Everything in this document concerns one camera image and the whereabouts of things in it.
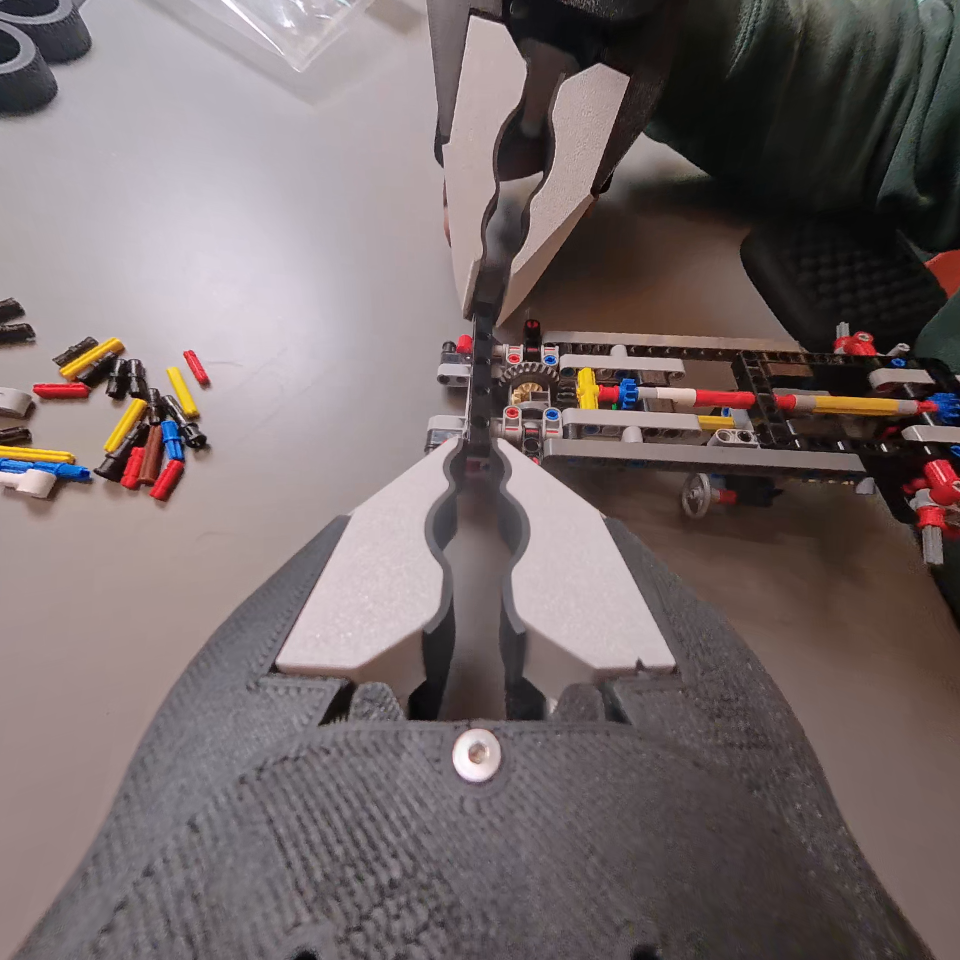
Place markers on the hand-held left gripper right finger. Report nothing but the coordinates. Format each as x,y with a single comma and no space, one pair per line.
585,592

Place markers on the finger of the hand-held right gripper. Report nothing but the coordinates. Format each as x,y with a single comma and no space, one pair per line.
472,150
577,165

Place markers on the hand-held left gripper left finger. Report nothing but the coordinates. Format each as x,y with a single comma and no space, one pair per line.
367,592

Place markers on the lego car chassis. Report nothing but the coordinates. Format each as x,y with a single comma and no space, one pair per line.
675,446

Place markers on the black lego liftarm beam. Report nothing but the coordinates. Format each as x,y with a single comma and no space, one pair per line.
480,375

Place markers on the person's right forearm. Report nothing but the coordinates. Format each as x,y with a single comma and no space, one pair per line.
810,97

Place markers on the pile of loose lego pieces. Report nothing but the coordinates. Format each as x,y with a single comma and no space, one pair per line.
127,420

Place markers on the black rubber lego tire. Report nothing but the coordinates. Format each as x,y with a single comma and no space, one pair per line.
26,82
71,30

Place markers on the person's right hand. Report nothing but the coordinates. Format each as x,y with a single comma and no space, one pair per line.
447,225

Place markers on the clear empty plastic bag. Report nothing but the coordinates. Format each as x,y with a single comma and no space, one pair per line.
285,30

